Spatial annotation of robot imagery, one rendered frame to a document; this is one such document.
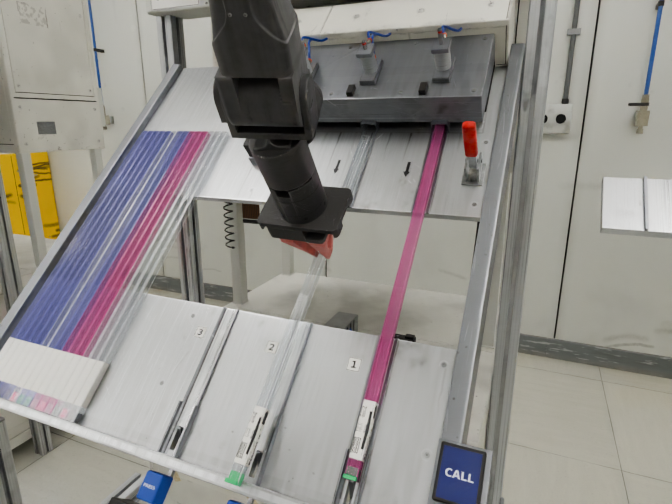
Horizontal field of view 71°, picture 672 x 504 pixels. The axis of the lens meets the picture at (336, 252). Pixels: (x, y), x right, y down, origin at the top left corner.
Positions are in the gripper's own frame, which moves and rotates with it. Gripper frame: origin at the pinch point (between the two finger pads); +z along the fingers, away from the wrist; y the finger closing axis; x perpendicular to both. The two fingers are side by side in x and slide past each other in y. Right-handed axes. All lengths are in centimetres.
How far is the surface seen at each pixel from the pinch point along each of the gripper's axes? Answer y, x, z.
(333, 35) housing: 8.5, -36.8, -8.3
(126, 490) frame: 48, 35, 52
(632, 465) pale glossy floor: -69, -20, 136
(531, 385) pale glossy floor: -38, -51, 163
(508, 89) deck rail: -19.9, -30.7, -2.5
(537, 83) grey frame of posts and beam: -23.7, -37.7, 1.6
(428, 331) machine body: -7, -16, 54
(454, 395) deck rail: -19.7, 15.0, 0.7
